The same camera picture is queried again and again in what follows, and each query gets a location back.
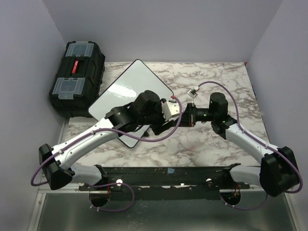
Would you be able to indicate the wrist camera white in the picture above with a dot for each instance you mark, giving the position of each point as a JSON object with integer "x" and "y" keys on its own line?
{"x": 193, "y": 93}
{"x": 170, "y": 109}

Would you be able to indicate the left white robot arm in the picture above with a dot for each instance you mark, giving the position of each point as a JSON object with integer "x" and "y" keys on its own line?
{"x": 59, "y": 163}

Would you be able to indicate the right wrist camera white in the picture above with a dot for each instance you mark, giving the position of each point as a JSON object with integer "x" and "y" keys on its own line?
{"x": 193, "y": 93}

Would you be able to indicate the blue tape piece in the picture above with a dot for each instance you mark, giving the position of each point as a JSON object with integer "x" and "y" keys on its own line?
{"x": 170, "y": 170}

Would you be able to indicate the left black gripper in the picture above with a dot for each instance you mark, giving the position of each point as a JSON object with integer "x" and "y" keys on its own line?
{"x": 161, "y": 126}

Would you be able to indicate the white whiteboard black frame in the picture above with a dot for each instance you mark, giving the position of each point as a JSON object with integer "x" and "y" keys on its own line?
{"x": 136, "y": 79}

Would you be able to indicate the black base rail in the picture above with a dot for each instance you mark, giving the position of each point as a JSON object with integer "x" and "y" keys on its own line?
{"x": 154, "y": 183}

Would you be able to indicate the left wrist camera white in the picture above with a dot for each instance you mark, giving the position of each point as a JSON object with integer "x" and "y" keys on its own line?
{"x": 170, "y": 109}

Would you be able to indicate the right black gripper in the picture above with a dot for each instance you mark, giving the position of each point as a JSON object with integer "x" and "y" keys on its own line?
{"x": 188, "y": 121}

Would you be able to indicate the black plastic toolbox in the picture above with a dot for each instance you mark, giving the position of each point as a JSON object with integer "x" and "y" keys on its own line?
{"x": 78, "y": 79}

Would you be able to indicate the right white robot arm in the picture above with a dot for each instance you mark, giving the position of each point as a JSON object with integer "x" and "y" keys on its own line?
{"x": 277, "y": 171}

